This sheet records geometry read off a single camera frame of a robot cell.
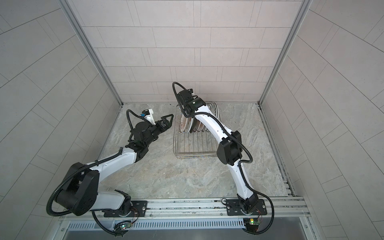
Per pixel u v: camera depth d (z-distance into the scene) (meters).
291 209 0.72
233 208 0.71
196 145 0.93
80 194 0.41
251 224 0.68
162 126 0.71
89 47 0.85
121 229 0.65
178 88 0.75
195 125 0.89
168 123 0.71
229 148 0.53
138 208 0.71
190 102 0.64
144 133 0.62
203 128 0.89
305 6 0.71
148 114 0.72
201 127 0.89
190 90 0.79
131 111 0.66
